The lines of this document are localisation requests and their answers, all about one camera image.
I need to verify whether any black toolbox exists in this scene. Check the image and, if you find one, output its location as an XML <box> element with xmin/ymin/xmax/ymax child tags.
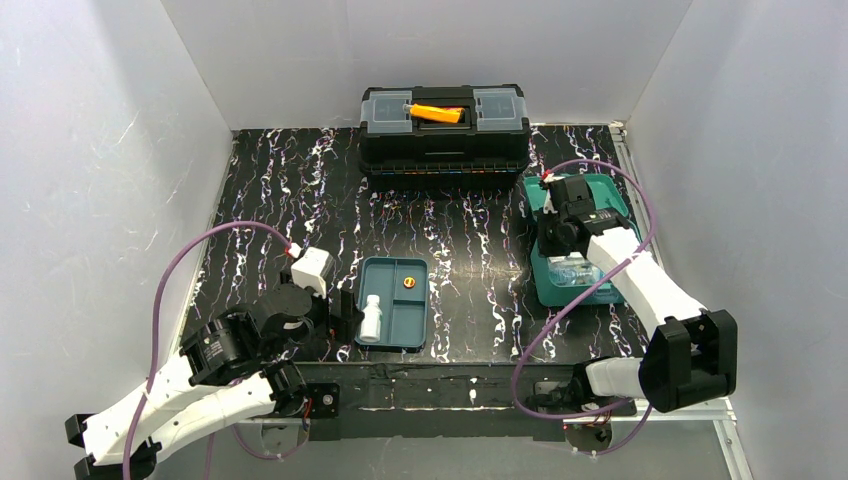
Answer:
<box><xmin>359</xmin><ymin>84</ymin><xmax>530</xmax><ymax>179</ymax></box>

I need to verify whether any white medicine bottle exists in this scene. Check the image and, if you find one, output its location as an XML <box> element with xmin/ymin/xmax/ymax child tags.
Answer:
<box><xmin>359</xmin><ymin>294</ymin><xmax>382</xmax><ymax>343</ymax></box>

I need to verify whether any green medicine box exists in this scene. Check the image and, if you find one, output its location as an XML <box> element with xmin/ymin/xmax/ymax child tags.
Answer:
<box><xmin>523</xmin><ymin>174</ymin><xmax>639</xmax><ymax>308</ymax></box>

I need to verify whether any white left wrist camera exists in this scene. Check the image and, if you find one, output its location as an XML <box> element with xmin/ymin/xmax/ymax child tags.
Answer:
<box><xmin>290</xmin><ymin>247</ymin><xmax>335</xmax><ymax>299</ymax></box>

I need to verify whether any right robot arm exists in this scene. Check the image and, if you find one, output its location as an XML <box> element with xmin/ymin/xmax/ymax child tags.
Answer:
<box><xmin>538</xmin><ymin>173</ymin><xmax>738</xmax><ymax>413</ymax></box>

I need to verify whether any aluminium rail frame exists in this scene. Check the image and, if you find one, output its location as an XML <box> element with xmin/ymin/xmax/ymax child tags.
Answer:
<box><xmin>125</xmin><ymin>122</ymin><xmax>757</xmax><ymax>480</ymax></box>

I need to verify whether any orange toolbox handle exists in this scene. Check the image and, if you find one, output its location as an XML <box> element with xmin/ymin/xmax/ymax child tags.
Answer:
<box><xmin>407</xmin><ymin>103</ymin><xmax>464</xmax><ymax>124</ymax></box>

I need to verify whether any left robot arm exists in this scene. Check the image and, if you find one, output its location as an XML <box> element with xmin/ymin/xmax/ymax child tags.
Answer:
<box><xmin>65</xmin><ymin>282</ymin><xmax>363</xmax><ymax>479</ymax></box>

